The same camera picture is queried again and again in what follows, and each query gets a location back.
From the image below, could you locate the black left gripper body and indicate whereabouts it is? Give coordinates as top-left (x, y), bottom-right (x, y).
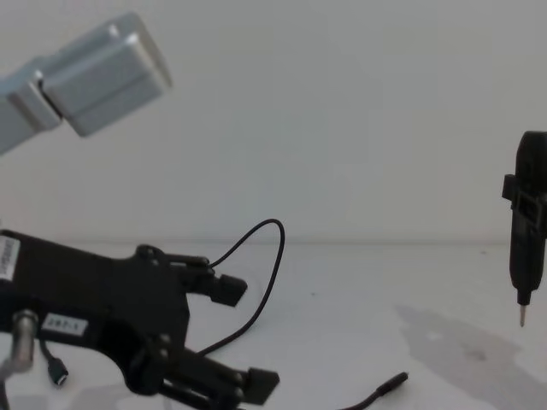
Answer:
top-left (0, 229), bottom-right (192, 397)

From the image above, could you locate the black corded tool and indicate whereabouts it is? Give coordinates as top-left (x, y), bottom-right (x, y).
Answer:
top-left (499, 130), bottom-right (547, 329)

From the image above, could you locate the pale table cloth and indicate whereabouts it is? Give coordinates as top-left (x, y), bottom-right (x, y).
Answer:
top-left (0, 241), bottom-right (547, 410)

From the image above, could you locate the thin black looping cable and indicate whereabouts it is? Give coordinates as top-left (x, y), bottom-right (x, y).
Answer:
top-left (197, 219), bottom-right (286, 356)

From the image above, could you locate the short black cable silver plug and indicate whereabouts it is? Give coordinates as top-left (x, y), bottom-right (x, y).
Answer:
top-left (38, 337), bottom-right (70, 389)

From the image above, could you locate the black cable with plug end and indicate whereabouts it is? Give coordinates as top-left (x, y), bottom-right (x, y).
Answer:
top-left (339, 371), bottom-right (410, 410)

